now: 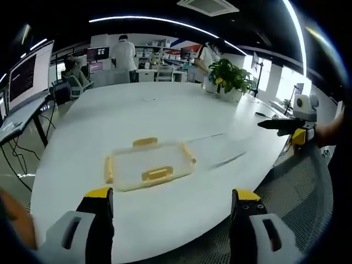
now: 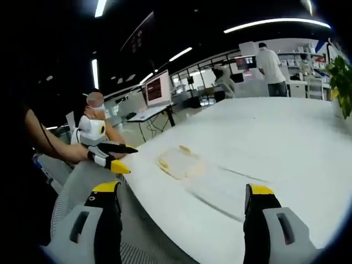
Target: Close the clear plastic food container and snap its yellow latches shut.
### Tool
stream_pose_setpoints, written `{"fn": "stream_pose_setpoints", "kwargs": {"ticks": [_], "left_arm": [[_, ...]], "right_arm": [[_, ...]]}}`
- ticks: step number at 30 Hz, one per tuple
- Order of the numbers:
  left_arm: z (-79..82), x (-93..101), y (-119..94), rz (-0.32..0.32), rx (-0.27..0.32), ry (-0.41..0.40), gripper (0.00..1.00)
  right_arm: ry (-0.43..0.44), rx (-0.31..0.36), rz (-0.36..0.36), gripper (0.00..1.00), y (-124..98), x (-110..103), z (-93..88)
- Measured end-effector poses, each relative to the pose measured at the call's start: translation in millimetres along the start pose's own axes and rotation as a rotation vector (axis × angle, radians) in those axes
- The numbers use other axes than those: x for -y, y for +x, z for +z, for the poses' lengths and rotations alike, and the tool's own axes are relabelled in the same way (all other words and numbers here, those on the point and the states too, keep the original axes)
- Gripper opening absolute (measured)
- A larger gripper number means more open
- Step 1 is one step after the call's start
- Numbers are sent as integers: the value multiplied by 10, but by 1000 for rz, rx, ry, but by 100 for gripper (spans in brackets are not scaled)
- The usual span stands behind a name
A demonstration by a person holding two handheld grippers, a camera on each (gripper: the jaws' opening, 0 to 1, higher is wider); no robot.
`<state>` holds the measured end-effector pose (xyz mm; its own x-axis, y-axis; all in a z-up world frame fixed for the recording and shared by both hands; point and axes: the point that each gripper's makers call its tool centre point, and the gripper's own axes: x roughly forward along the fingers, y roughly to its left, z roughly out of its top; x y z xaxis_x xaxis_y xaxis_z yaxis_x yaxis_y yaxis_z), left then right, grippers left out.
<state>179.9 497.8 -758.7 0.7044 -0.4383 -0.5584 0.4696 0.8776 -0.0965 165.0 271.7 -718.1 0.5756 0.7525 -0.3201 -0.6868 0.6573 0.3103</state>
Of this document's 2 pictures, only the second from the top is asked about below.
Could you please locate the green potted plant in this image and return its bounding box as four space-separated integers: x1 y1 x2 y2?
323 54 352 120

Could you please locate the person's dark clothing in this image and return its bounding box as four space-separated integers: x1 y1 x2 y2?
0 101 60 248

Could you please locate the beige plastic buckle part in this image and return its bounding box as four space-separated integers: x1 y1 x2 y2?
157 158 171 172

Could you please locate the black cable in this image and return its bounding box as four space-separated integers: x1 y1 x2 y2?
37 120 60 156

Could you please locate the long ceiling light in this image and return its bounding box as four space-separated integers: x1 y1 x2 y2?
168 47 193 62
91 58 100 90
223 18 332 34
94 0 108 18

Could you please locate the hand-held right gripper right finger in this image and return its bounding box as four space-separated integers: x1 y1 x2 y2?
243 183 326 264

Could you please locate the computer monitor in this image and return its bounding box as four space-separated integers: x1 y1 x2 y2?
144 69 173 108

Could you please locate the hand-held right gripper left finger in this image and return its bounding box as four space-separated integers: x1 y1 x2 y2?
51 180 123 264

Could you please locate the grey mesh office chair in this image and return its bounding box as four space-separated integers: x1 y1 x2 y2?
49 158 177 264

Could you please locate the white chair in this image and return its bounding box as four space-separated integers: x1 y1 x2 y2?
305 76 325 100

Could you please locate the white desk with black legs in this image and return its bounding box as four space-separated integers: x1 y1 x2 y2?
125 102 177 136

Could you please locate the red display screen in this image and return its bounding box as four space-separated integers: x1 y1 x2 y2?
235 56 257 70

